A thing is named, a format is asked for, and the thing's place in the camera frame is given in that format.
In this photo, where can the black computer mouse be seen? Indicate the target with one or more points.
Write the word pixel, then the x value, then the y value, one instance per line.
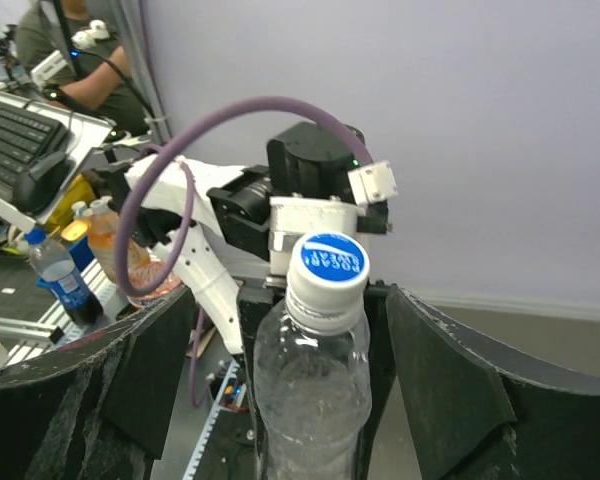
pixel 35 189

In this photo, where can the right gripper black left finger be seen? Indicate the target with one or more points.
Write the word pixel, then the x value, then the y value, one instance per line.
pixel 98 407

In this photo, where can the dark cola bottle blue label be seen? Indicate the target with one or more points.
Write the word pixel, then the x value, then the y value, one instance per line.
pixel 53 263

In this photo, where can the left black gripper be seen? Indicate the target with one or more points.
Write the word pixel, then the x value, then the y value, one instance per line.
pixel 255 303

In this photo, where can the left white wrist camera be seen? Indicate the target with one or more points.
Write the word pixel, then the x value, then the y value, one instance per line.
pixel 291 217

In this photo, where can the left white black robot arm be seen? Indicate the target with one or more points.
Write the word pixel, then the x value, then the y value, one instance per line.
pixel 235 230

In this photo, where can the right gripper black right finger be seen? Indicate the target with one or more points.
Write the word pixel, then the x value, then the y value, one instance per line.
pixel 480 409

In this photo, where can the person in green shirt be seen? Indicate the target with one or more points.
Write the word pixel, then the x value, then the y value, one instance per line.
pixel 94 78

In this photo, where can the grey slotted cable duct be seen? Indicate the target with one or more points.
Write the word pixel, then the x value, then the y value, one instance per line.
pixel 209 424

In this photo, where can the black computer keyboard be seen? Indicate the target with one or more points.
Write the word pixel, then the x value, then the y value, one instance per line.
pixel 25 139

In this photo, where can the orange drink bottle background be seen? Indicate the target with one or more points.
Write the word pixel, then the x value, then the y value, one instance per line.
pixel 103 224

